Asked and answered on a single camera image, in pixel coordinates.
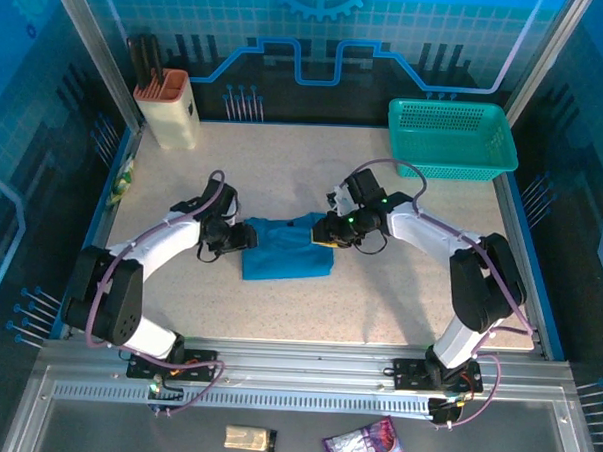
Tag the purple snack packet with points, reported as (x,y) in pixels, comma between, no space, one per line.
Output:
(362,446)

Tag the aluminium corner post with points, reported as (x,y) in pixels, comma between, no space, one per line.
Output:
(89,36)
(546,56)

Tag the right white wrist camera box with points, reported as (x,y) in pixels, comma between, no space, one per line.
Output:
(342,198)

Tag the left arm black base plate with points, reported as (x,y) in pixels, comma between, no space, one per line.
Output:
(200,364)

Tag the green yellow patterned cloth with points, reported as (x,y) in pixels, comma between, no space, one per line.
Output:
(123,178)

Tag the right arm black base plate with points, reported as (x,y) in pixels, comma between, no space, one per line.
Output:
(407,373)

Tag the teal plastic basket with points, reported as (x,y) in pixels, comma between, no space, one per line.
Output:
(450,137)

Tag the beige utensil holder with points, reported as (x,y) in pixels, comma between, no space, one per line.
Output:
(171,120)

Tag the blue t-shirt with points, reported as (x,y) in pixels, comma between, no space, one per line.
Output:
(285,258)

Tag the small black controller board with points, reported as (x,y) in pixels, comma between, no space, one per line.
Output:
(166,395)
(446,410)

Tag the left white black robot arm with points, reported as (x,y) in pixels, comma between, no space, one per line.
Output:
(118,303)

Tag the gold foil packet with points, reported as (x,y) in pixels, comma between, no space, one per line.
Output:
(247,439)

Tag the aluminium frame rail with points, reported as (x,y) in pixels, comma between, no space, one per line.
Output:
(300,366)

